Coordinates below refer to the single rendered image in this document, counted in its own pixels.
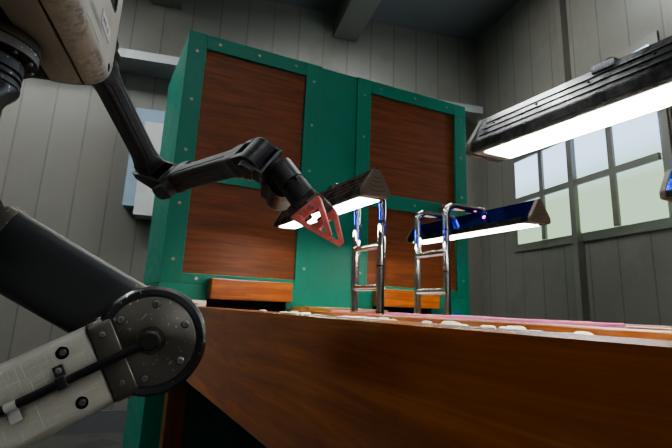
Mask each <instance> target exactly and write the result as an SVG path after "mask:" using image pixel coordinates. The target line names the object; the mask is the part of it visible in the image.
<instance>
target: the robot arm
mask: <svg viewBox="0 0 672 448"><path fill-rule="evenodd" d="M118 49H119V42H118V39H117V41H116V48H115V55H114V61H113V67H112V71H111V73H110V75H109V76H108V78H107V79H105V80H104V81H102V82H100V83H97V84H92V85H93V87H94V88H95V90H96V91H97V93H98V95H99V97H100V99H101V100H102V102H103V104H104V106H105V108H106V110H107V112H108V113H109V115H110V117H111V119H112V121H113V123H114V125H115V127H116V128H117V130H118V132H119V134H120V136H121V138H122V140H123V141H124V143H125V145H126V147H127V149H128V151H129V153H130V155H131V157H132V160H133V163H134V168H135V171H133V172H132V174H133V175H134V177H135V179H137V180H138V181H140V182H141V183H143V184H145V185H146V186H148V187H149V188H151V189H152V192H153V193H154V195H155V196H156V197H158V198H159V199H161V200H164V199H169V198H172V197H173V196H174V195H175V194H176V193H182V192H184V191H186V190H187V189H190V188H194V187H198V186H202V185H206V184H210V183H214V182H218V181H222V180H226V179H230V178H244V179H245V180H246V179H249V180H252V179H253V180H255V181H256V182H258V183H260V184H259V185H260V186H261V193H260V194H261V196H262V198H264V199H265V200H267V204H268V205H269V207H270V208H272V209H273V210H276V211H284V210H287V209H288V212H289V214H290V215H289V216H290V218H291V219H292V220H293V221H295V222H297V223H298V224H300V225H302V226H304V227H305V228H307V229H309V230H310V231H312V232H314V233H315V234H317V235H319V236H320V237H322V238H324V239H326V240H328V241H330V242H332V243H333V244H335V245H337V246H338V247H340V246H341V245H342V244H344V239H343V235H342V231H341V227H340V222H339V217H338V212H337V210H336V209H335V208H334V207H333V206H332V205H331V204H330V202H329V201H328V200H327V199H326V198H324V197H323V196H322V195H321V194H319V193H318V192H317V191H316V190H315V189H313V188H312V186H311V185H310V184H309V182H308V181H307V180H306V179H305V178H303V175H302V173H301V172H300V171H299V170H298V168H297V167H296V166H295V164H294V163H293V162H292V161H291V159H290V158H283V159H281V155H282V149H280V148H278V147H277V146H275V145H274V144H272V143H270V142H269V141H268V140H267V139H265V138H262V137H257V138H254V139H251V140H248V141H247V142H246V143H244V144H241V145H238V146H236V147H235V148H233V149H231V150H229V151H226V152H223V153H220V154H216V155H213V156H210V157H207V158H204V159H201V160H198V161H195V162H191V161H190V160H188V161H185V162H182V163H180V164H179V165H178V164H175V163H172V162H169V161H166V160H163V158H162V157H161V156H160V155H159V154H158V153H157V151H156V150H155V148H154V146H153V144H152V142H151V140H150V138H149V136H148V134H147V132H146V130H145V128H144V126H143V124H142V122H141V120H140V117H139V115H138V113H137V111H136V109H135V107H134V105H133V103H132V101H131V99H130V97H129V95H128V93H127V91H126V89H125V86H124V84H123V81H122V79H121V75H120V72H119V71H120V70H119V66H118V64H117V63H118V62H120V61H121V60H122V58H121V56H120V54H119V52H118ZM317 210H318V211H319V213H320V217H318V218H317V219H316V221H317V223H316V224H314V225H313V226H312V225H311V224H309V223H307V222H308V221H310V220H311V219H312V218H313V216H312V214H313V213H314V212H316V211H317ZM331 220H333V221H334V225H335V229H336V232H337V236H338V239H337V240H336V239H334V238H333V237H332V231H331V228H330V224H329V222H330V221H331ZM323 227H324V228H325V231H324V232H323V231H321V230H322V229H323Z"/></svg>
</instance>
